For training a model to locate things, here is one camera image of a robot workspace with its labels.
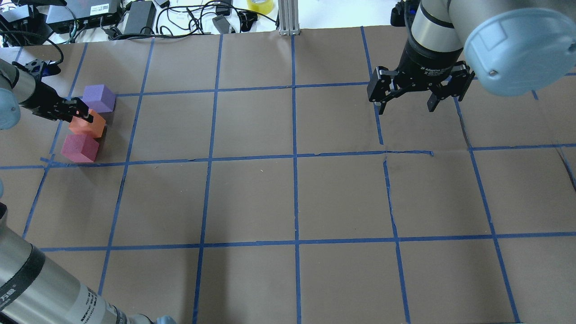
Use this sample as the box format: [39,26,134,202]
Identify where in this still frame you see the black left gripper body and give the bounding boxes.
[20,82,72,122]

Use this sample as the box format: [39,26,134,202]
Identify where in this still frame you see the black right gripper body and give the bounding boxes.
[394,38,463,92]

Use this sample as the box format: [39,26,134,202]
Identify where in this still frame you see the orange foam cube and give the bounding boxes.
[68,109,106,138]

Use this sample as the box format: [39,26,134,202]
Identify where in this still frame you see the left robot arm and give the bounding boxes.
[0,61,153,324]

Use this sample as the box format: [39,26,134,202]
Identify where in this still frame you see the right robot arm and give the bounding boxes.
[367,0,576,114]

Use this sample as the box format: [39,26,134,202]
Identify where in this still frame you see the purple foam cube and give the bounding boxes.
[82,84,117,113]

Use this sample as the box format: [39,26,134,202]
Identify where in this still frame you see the pink foam cube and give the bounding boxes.
[60,134,99,163]

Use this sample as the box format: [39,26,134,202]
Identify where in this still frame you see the black power brick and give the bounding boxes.
[390,0,409,27]

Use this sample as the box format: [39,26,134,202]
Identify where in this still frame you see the black power adapter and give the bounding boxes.
[123,0,156,35]

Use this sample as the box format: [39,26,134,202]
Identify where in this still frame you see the yellow tape roll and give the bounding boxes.
[246,0,274,15]

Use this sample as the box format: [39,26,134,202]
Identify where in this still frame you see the aluminium frame post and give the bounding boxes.
[278,0,301,36]

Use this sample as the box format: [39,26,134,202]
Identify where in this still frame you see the tangled black cables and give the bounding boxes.
[155,0,277,37]

